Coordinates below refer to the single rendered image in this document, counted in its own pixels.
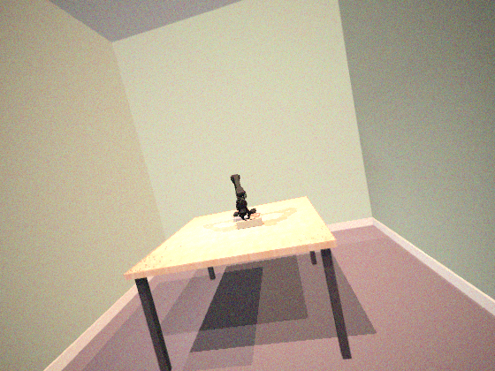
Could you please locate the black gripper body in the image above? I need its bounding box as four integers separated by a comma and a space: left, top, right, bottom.
233, 208, 256, 217

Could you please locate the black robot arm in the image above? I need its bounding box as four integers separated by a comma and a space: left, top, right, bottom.
231, 174, 249, 216

